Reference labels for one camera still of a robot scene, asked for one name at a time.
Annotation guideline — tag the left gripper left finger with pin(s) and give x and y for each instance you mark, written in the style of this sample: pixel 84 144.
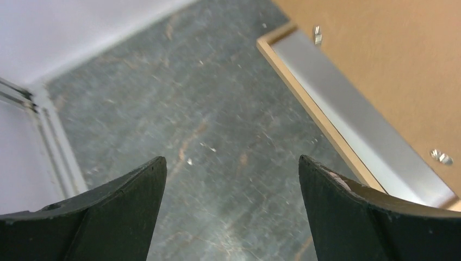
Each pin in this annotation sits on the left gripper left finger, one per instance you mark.
pixel 114 221

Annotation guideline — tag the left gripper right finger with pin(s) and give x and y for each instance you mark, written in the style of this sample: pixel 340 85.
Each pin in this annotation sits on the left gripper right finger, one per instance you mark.
pixel 350 221

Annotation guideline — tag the wooden picture frame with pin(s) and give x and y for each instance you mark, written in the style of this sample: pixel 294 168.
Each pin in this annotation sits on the wooden picture frame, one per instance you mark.
pixel 264 44

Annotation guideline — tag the printed colour photo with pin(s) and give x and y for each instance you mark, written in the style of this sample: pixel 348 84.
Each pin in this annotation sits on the printed colour photo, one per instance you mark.
pixel 394 166

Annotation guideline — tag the brown backing board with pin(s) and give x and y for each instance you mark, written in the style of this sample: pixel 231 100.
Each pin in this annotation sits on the brown backing board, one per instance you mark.
pixel 404 57

